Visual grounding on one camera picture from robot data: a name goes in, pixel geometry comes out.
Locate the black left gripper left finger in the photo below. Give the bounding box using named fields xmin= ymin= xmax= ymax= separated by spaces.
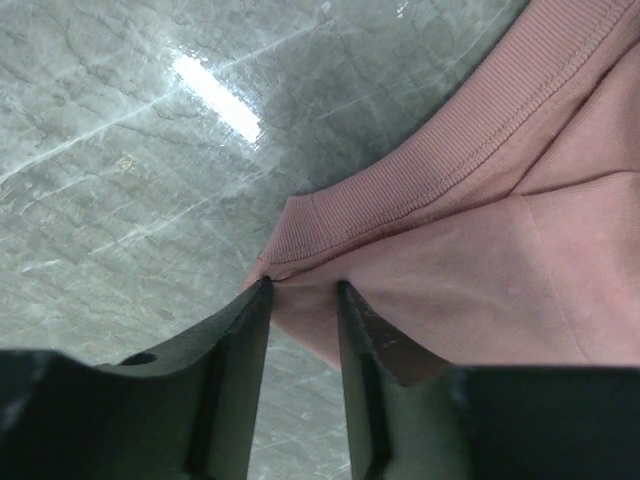
xmin=1 ymin=279 xmax=273 ymax=479

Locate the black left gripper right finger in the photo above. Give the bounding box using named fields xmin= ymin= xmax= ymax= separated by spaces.
xmin=337 ymin=282 xmax=639 ymax=479

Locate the pink graphic t-shirt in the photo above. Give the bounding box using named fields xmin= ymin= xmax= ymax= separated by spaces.
xmin=250 ymin=1 xmax=639 ymax=376

